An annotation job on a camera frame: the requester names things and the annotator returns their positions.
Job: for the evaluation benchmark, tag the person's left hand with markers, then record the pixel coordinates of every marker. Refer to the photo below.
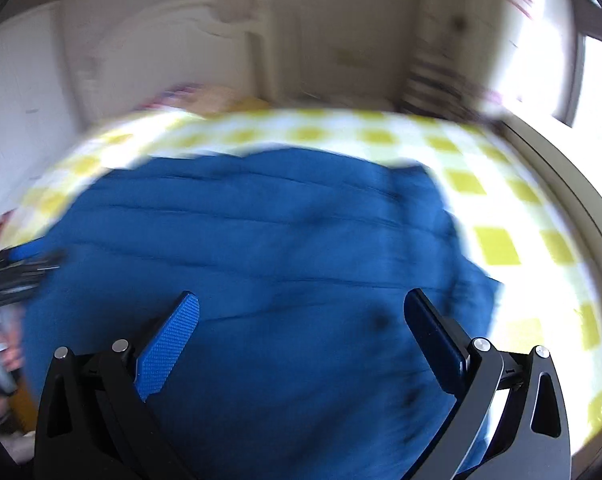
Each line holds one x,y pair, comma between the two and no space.
8,355

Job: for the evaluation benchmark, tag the white bed headboard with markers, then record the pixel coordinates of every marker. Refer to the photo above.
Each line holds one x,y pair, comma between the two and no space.
181,40

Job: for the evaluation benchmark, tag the bright window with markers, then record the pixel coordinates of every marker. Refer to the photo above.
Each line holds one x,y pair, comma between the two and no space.
596,70

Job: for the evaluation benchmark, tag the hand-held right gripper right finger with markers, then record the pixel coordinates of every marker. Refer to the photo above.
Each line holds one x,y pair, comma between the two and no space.
433,340

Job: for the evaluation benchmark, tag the yellow checked bed sheet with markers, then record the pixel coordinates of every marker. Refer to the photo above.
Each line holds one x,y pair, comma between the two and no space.
501,245

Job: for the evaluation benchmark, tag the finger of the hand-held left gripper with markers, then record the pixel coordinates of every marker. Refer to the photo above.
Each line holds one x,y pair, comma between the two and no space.
26,270

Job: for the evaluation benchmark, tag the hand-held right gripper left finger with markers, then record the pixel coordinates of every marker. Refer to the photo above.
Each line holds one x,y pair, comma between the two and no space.
168,345

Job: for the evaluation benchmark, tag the blue padded jacket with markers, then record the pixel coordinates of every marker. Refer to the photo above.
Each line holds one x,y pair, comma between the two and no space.
281,260

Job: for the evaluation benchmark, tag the patterned pillow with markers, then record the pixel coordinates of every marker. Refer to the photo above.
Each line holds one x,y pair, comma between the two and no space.
201,96

